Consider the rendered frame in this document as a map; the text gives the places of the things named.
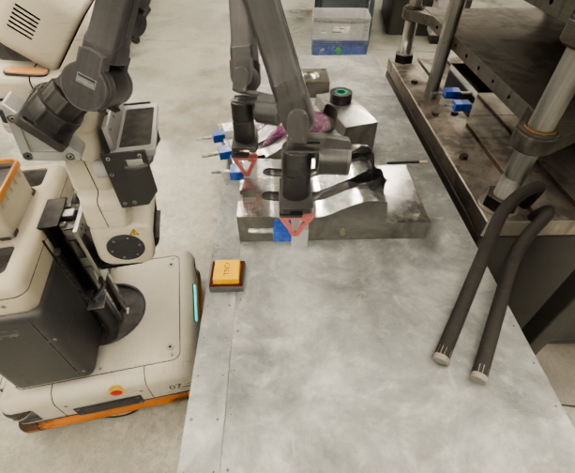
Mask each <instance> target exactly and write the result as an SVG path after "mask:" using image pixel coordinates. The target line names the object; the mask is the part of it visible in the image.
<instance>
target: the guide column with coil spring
mask: <svg viewBox="0 0 575 473"><path fill-rule="evenodd" d="M464 3H465V0H449V4H448V7H447V11H446V16H445V20H444V24H443V27H442V31H441V35H440V38H439V41H438V45H437V48H436V52H435V56H434V58H433V62H432V66H431V72H430V76H429V79H428V82H427V86H426V89H425V93H424V98H426V99H436V97H437V95H430V92H438V90H439V87H440V83H441V81H442V78H443V74H444V71H445V68H446V62H447V60H448V56H449V53H450V50H451V49H450V48H451V45H452V42H453V39H454V36H455V34H456V31H457V27H458V24H459V21H460V17H461V15H462V9H463V6H464Z"/></svg>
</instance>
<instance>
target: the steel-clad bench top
mask: <svg viewBox="0 0 575 473"><path fill-rule="evenodd" d="M298 61H299V65H300V67H301V68H302V69H326V70H327V74H328V78H329V81H330V85H329V93H330V90H331V89H332V88H335V87H346V88H349V89H351V90H352V91H353V95H352V98H354V99H355V100H356V101H357V102H358V103H359V104H360V105H361V106H362V107H363V108H364V109H365V110H366V111H367V112H368V113H369V114H370V115H371V116H372V117H374V118H375V119H376V120H377V121H378V125H377V130H376V134H375V139H374V144H373V150H372V153H374V164H375V165H405V166H406V168H407V170H408V172H409V175H410V177H411V178H412V180H413V183H414V185H415V187H416V191H417V193H418V195H419V197H420V200H421V202H422V204H423V206H424V208H425V210H426V212H427V215H428V217H429V219H430V221H431V223H430V226H429V229H428V231H427V234H426V235H425V238H385V239H333V240H308V247H291V241H283V242H274V241H240V239H239V233H238V225H237V218H236V215H237V207H238V202H239V197H240V192H239V189H240V180H231V179H230V175H225V176H224V181H223V187H222V194H221V199H220V205H219V216H218V222H217V228H216V234H215V239H214V246H213V251H212V257H211V263H210V269H209V275H208V281H207V287H206V292H205V299H204V309H203V315H202V322H201V327H200V333H199V339H198V344H197V351H196V357H195V362H194V368H193V375H192V380H191V386H190V392H189V403H188V409H187V415H186V420H185V427H184V433H183V438H182V444H181V451H180V456H179V462H178V468H177V473H575V429H574V427H573V426H572V424H571V422H570V420H569V418H568V416H567V414H566V412H565V410H564V408H563V406H562V405H561V403H560V401H559V400H558V398H557V396H556V394H555V392H554V390H553V388H552V386H551V384H550V382H549V380H548V378H547V376H546V375H545V374H544V372H543V370H542V368H541V366H540V364H539V362H538V361H537V358H536V356H535V354H534V352H533V350H532V348H531V347H530V345H529V343H528V342H527V340H526V338H525V336H524V335H523V333H522V330H521V328H520V326H519V324H518V322H517V321H516V319H515V317H514V315H513V313H512V311H511V310H510V309H509V307H508V305H507V311H506V315H505V318H504V322H503V326H502V328H501V332H500V336H499V339H498V343H497V346H496V349H495V353H494V357H493V360H492V366H491V369H490V373H489V377H488V380H487V384H484V385H482V384H478V383H477V382H475V381H473V380H472V379H471V378H470V374H471V372H472V368H473V365H474V362H475V358H476V355H477V350H478V347H479V344H480V340H481V337H482V334H483V330H484V328H485V325H486V321H487V318H488V315H489V311H490V308H491V305H492V300H493V297H494V293H495V290H496V287H497V283H496V282H495V280H494V278H493V276H492V274H491V272H490V270H489V269H488V267H486V270H485V272H484V275H483V277H482V280H481V282H480V285H479V287H478V289H477V293H476V295H475V298H474V300H473V303H472V305H471V308H470V310H469V313H468V314H467V317H466V319H465V322H464V324H463V327H462V331H461V334H460V336H459V339H458V341H457V343H456V345H455V348H454V350H453V353H452V355H451V358H450V360H449V362H448V365H443V364H440V363H438V362H436V361H435V360H434V359H433V355H434V352H435V350H436V347H437V345H438V344H439V341H440V339H441V337H442V334H443V332H444V329H445V327H446V323H447V321H448V319H449V316H450V315H451V312H452V310H453V308H454V305H455V303H456V301H457V298H458V296H459V293H460V291H461V289H462V286H463V284H464V281H465V279H466V276H467V274H468V272H469V269H470V267H471V265H472V263H473V261H474V258H475V256H476V254H477V250H478V248H477V245H476V243H475V242H474V240H473V239H472V237H471V235H470V233H469V231H468V230H467V228H466V226H465V224H464V222H463V220H462V217H461V216H460V214H459V212H458V210H457V208H456V207H455V205H454V204H453V202H452V200H451V198H450V196H449V194H448V192H447V190H446V188H445V186H444V184H443V182H442V180H441V178H440V176H439V175H438V174H437V172H436V170H435V168H434V166H433V164H432V163H431V160H430V158H429V156H428V154H427V152H426V150H425V149H424V147H423V145H422V143H421V142H420V140H419V138H418V137H417V135H416V132H415V130H414V128H413V126H412V124H411V123H410V121H409V119H408V117H407V115H406V113H405V111H404V110H403V109H402V107H401V104H400V102H399V100H398V98H397V97H396V95H395V93H394V91H393V89H392V87H391V85H390V84H389V82H388V80H387V78H386V76H385V74H384V72H383V71H382V69H381V67H380V65H379V63H378V61H377V59H376V58H375V56H374V54H369V55H298ZM412 160H426V161H427V162H423V163H400V164H387V162H390V161H412ZM240 242H241V244H240ZM239 253H240V254H239ZM216 260H240V261H245V265H246V268H245V281H244V291H243V292H210V291H209V282H210V276H211V269H212V264H213V262H215V261H216ZM235 295H236V296H235ZM234 316H235V318H234ZM233 327H234V328H233ZM232 337H233V338H232ZM231 347H232V349H231ZM230 358H231V360H230ZM229 368H230V371H229ZM228 379H229V381H228ZM227 390H228V391H227ZM226 400H227V403H226ZM225 410H226V413H225ZM224 421H225V423H224ZM223 432H224V433H223ZM222 442H223V445H222ZM221 453H222V455H221ZM220 463H221V465H220Z"/></svg>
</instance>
